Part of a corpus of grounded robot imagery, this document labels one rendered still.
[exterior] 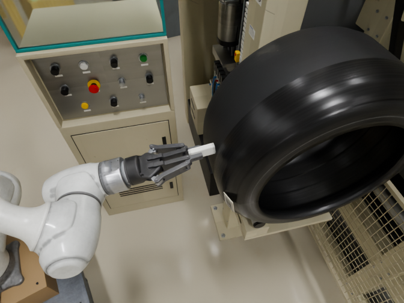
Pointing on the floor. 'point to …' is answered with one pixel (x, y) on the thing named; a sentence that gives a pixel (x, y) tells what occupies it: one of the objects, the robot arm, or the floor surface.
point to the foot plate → (224, 233)
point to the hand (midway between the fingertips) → (202, 151)
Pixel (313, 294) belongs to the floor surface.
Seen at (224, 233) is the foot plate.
